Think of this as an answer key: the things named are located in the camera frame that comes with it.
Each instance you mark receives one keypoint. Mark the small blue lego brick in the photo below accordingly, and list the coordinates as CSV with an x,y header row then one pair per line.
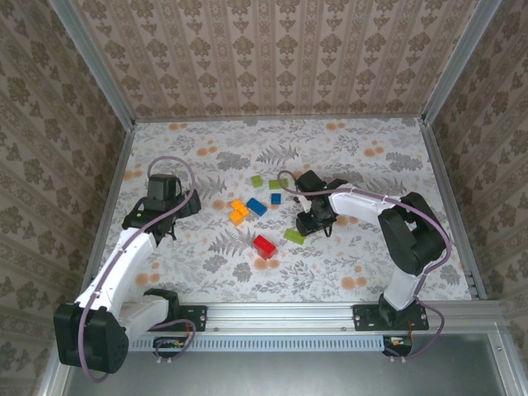
x,y
275,198

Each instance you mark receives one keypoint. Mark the long orange lego brick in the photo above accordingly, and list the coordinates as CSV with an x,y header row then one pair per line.
x,y
240,207

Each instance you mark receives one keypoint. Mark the aluminium frame bar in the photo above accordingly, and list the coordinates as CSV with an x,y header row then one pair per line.
x,y
501,363
51,381

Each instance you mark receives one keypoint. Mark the small red lego brick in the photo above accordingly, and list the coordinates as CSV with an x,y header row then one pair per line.
x,y
270,256

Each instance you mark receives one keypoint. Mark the small orange lego brick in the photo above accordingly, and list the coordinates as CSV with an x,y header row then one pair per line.
x,y
236,219

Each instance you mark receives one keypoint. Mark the aluminium corner post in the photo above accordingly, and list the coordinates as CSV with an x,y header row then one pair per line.
x,y
92,66
462,62

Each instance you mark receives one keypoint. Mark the long blue lego brick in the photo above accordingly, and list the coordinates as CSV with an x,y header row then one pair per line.
x,y
256,206

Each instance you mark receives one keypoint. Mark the long green lego brick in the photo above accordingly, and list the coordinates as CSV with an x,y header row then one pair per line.
x,y
273,185
293,236

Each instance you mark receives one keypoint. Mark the grey metal sheet panel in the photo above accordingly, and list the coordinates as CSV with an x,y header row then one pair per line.
x,y
288,375

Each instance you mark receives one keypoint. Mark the wide aluminium base rail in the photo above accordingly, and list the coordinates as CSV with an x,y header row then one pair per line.
x,y
280,315

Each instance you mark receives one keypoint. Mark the small green lego brick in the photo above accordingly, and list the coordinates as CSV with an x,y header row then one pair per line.
x,y
256,180

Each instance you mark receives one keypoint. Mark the thin aluminium edge rail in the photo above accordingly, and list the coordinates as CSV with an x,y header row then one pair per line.
x,y
280,119

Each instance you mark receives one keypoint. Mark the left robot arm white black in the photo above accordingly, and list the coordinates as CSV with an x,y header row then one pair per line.
x,y
123,264

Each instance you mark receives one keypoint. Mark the floral patterned table mat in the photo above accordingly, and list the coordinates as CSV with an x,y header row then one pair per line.
x,y
371,165

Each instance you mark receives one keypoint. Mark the long red lego brick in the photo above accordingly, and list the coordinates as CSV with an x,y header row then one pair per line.
x,y
263,243

